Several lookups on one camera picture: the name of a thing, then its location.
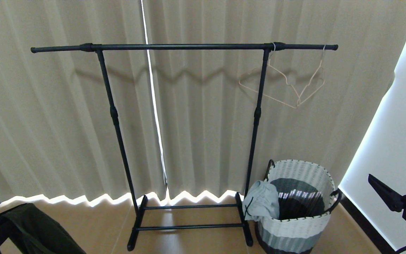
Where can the pale grey shorts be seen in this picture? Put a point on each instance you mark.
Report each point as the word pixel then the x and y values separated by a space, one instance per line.
pixel 263 201

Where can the black clothes rack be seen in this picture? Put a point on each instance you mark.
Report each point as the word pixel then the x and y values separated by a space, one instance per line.
pixel 189 46

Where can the white laundry basket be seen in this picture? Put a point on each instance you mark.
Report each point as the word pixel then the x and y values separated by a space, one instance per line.
pixel 294 225

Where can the beige curtain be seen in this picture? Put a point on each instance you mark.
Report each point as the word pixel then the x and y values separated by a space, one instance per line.
pixel 48 123

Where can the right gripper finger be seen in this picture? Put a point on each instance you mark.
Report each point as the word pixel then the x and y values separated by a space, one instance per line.
pixel 389 197

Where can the pink clothes hanger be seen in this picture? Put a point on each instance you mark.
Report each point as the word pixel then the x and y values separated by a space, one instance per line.
pixel 312 94
pixel 270 96

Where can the green printed shirt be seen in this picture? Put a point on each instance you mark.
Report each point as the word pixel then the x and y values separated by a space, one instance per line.
pixel 41 233

